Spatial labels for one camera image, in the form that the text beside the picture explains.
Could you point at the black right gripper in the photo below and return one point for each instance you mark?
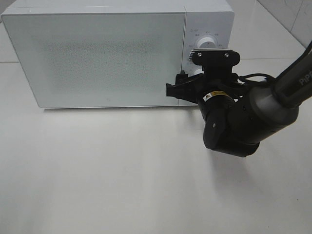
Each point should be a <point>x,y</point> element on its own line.
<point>197,90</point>

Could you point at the white round knob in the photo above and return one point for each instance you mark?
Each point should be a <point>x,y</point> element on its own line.
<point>198,72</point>
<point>207,42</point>

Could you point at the white microwave door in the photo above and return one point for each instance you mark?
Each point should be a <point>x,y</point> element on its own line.
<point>98,60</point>

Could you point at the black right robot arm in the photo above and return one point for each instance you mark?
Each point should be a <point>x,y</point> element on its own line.
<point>239,112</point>

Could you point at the white microwave oven body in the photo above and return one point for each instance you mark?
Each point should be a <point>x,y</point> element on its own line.
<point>202,17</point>

